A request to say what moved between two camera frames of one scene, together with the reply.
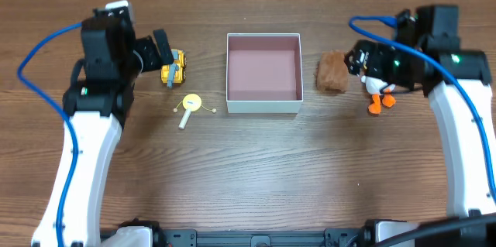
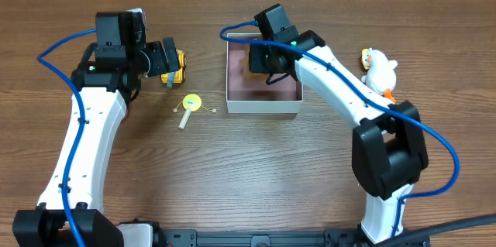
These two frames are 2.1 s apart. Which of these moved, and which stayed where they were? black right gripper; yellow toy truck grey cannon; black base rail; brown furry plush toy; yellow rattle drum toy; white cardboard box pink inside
Moved: black right gripper; brown furry plush toy
Stayed: black base rail; yellow rattle drum toy; yellow toy truck grey cannon; white cardboard box pink inside
